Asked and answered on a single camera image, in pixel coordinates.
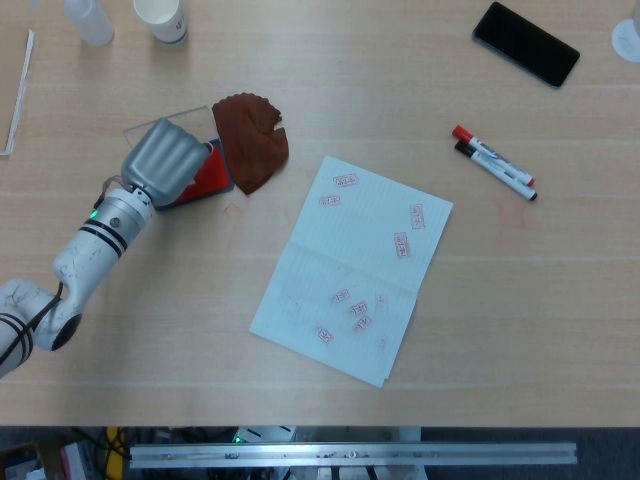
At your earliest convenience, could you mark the brown crumpled cloth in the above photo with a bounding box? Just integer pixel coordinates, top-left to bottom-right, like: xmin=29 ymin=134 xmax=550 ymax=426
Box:
xmin=211 ymin=92 xmax=291 ymax=197

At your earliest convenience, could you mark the white round coaster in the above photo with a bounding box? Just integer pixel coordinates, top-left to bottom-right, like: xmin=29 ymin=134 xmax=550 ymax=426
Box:
xmin=611 ymin=18 xmax=640 ymax=64

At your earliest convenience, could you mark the white lined paper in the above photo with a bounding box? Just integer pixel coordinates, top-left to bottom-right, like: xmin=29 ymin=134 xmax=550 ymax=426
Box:
xmin=248 ymin=155 xmax=455 ymax=389

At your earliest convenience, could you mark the black smartphone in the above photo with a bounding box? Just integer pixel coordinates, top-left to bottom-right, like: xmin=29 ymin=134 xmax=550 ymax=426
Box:
xmin=471 ymin=1 xmax=582 ymax=89

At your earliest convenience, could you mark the black cap whiteboard marker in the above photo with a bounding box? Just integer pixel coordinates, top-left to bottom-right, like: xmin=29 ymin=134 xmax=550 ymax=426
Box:
xmin=453 ymin=141 xmax=539 ymax=203

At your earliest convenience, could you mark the white paper cup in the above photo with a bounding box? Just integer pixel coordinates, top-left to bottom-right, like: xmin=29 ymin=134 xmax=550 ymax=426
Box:
xmin=132 ymin=0 xmax=190 ymax=47

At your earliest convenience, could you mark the aluminium profile rail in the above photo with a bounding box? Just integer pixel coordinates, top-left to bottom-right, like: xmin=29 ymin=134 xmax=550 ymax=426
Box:
xmin=128 ymin=441 xmax=579 ymax=470

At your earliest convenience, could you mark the red ink pad clear lid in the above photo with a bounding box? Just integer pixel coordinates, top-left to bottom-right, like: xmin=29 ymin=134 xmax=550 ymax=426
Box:
xmin=123 ymin=104 xmax=236 ymax=211

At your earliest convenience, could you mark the red cap whiteboard marker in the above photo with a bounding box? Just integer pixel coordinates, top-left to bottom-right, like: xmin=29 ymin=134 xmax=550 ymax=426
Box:
xmin=452 ymin=124 xmax=536 ymax=187

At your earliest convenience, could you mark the clear plastic wash bottle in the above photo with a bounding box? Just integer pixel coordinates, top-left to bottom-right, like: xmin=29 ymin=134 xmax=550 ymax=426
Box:
xmin=63 ymin=0 xmax=116 ymax=49

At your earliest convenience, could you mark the white paper booklet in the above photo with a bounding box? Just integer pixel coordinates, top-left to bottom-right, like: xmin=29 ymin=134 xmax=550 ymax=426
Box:
xmin=0 ymin=28 xmax=37 ymax=158

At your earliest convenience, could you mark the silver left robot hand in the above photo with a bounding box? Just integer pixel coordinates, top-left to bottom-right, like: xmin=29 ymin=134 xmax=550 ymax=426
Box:
xmin=121 ymin=117 xmax=215 ymax=210

